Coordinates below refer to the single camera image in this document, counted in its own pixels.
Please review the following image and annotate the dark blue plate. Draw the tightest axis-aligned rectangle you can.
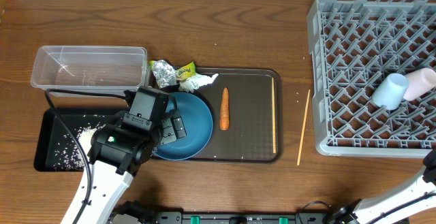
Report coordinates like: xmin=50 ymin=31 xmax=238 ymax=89
xmin=154 ymin=92 xmax=213 ymax=161

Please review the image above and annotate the pile of white rice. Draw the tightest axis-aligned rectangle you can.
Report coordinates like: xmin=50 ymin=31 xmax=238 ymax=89
xmin=46 ymin=114 xmax=110 ymax=172

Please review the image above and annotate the wooden chopstick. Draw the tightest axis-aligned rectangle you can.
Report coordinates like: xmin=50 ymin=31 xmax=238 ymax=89
xmin=271 ymin=78 xmax=277 ymax=154
xmin=296 ymin=89 xmax=311 ymax=166

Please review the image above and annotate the light blue cup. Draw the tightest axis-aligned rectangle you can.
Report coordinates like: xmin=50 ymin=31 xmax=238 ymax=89
xmin=372 ymin=74 xmax=409 ymax=110

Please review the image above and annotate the pale pink cup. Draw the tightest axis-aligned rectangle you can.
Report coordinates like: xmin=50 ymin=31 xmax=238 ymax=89
xmin=403 ymin=67 xmax=435 ymax=101

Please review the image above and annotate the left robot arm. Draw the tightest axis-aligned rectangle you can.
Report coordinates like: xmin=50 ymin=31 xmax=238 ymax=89
xmin=62 ymin=124 xmax=165 ymax=223

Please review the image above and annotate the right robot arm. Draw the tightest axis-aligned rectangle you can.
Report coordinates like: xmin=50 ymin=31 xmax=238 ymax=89
xmin=324 ymin=150 xmax=435 ymax=224

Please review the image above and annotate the grey dishwasher rack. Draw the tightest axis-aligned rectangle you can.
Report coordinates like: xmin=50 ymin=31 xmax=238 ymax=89
xmin=307 ymin=0 xmax=435 ymax=159

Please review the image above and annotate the crumpled white tissue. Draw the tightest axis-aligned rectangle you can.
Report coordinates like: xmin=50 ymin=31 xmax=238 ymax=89
xmin=178 ymin=74 xmax=219 ymax=93

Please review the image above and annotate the orange carrot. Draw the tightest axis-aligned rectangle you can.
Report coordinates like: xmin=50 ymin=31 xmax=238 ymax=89
xmin=220 ymin=87 xmax=230 ymax=131

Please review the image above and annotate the crumpled foil snack wrapper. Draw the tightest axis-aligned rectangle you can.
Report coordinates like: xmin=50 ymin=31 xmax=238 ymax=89
xmin=149 ymin=60 xmax=196 ymax=89

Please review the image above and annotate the dark brown serving tray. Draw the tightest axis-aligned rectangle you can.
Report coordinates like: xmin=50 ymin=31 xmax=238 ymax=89
xmin=149 ymin=67 xmax=283 ymax=164

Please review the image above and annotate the black plastic tray bin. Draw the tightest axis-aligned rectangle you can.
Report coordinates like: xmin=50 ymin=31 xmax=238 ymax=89
xmin=33 ymin=108 xmax=127 ymax=172

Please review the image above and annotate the clear plastic bin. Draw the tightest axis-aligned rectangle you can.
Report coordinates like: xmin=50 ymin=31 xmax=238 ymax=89
xmin=31 ymin=46 xmax=151 ymax=95

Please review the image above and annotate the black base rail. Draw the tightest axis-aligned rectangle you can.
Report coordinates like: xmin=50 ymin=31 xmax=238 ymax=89
xmin=108 ymin=202 xmax=328 ymax=224

